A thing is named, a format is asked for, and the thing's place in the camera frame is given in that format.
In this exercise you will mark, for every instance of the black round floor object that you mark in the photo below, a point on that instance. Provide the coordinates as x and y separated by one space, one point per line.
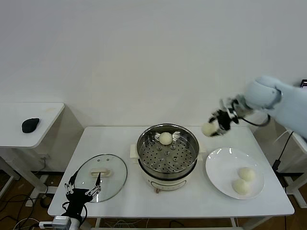
44 202

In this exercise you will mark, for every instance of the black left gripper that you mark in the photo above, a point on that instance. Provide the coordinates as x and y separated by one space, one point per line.
78 198

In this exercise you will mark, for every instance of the white steamed baozi bun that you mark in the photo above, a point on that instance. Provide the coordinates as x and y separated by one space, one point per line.
246 173
241 187
208 129
166 138

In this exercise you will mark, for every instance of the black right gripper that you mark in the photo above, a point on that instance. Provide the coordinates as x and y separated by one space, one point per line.
224 121

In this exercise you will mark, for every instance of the white laptop desk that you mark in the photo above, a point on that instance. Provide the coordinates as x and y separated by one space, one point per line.
297 184

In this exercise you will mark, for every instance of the white round plate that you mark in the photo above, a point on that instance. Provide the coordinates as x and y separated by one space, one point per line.
223 167

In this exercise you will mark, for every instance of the white side table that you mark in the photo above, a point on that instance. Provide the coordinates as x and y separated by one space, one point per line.
52 124

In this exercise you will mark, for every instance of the black laptop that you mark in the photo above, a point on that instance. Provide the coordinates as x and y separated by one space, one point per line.
304 83

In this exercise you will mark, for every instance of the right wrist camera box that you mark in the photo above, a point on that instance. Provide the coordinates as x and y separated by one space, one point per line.
233 115

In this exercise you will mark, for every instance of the white wall socket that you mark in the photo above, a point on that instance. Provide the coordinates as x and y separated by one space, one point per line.
45 157

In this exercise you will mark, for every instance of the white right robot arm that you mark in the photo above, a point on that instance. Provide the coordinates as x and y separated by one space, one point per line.
261 93

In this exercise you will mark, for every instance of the black computer mouse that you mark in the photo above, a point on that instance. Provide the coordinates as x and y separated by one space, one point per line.
30 125

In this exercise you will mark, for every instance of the steel steamer basket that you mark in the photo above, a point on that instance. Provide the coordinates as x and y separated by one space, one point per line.
144 148

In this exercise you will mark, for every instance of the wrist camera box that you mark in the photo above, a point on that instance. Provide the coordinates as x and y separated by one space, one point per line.
233 115
58 221

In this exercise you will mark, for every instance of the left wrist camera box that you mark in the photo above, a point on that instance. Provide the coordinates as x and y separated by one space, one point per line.
58 221

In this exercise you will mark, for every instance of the white power strip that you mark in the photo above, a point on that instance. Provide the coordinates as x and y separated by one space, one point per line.
29 203

